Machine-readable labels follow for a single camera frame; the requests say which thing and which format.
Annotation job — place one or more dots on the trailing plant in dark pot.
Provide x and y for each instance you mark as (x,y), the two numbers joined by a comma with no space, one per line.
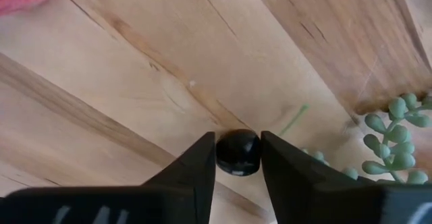
(395,143)

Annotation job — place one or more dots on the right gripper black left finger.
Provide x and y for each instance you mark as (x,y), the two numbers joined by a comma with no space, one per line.
(118,203)

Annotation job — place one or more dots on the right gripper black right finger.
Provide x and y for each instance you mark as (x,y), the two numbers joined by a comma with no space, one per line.
(320,200)

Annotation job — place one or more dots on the black toy cherry green stem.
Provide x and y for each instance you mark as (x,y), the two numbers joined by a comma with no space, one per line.
(238,153)

